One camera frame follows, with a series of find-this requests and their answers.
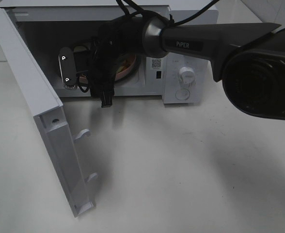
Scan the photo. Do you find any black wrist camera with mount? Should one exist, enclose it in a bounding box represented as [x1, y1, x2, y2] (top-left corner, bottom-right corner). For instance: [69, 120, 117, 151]
[59, 46, 90, 92]

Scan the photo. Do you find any toast sandwich with filling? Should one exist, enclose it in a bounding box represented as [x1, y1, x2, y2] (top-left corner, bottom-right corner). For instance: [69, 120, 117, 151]
[73, 44, 136, 73]

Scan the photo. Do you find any white microwave oven body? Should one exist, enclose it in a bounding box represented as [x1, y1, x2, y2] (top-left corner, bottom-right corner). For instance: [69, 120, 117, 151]
[0, 0, 208, 110]

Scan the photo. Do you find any white microwave door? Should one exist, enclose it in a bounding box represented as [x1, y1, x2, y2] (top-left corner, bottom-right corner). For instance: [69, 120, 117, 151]
[0, 8, 95, 217]

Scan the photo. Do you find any round door release button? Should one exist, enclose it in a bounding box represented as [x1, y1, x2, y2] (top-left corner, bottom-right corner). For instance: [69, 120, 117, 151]
[175, 88, 190, 100]

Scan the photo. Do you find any glass microwave turntable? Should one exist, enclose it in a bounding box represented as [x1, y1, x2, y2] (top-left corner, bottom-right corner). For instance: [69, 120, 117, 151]
[115, 60, 141, 83]

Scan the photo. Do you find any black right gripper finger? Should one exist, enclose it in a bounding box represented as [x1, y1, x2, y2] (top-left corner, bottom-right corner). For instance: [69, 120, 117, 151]
[100, 83, 114, 108]

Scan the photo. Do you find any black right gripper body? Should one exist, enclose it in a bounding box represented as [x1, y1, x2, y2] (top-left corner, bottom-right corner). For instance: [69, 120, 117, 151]
[88, 21, 122, 95]

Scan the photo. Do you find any white microwave knob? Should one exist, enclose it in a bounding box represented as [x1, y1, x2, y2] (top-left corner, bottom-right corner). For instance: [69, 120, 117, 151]
[178, 67, 195, 84]

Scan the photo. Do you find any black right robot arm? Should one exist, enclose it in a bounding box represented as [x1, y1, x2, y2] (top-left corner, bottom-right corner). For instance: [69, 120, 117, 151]
[88, 15, 285, 120]

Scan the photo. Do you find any pink round plate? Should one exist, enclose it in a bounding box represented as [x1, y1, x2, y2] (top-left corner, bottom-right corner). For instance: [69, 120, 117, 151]
[77, 54, 138, 86]

